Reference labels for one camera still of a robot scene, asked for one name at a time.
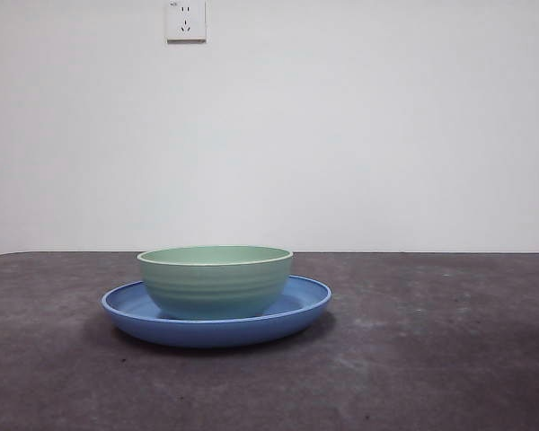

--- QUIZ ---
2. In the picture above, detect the green bowl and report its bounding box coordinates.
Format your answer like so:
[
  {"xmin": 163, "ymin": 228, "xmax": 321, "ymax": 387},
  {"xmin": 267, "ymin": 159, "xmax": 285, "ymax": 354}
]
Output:
[{"xmin": 137, "ymin": 244, "xmax": 295, "ymax": 321}]

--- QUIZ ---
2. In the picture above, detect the blue plate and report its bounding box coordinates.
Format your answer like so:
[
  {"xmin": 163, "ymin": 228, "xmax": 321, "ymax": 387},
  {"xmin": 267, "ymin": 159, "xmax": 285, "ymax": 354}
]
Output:
[{"xmin": 101, "ymin": 274, "xmax": 332, "ymax": 349}]

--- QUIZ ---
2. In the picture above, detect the white wall socket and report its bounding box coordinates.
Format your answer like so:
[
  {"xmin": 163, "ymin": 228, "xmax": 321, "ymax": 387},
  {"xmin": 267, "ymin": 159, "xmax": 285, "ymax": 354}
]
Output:
[{"xmin": 165, "ymin": 0, "xmax": 208, "ymax": 45}]

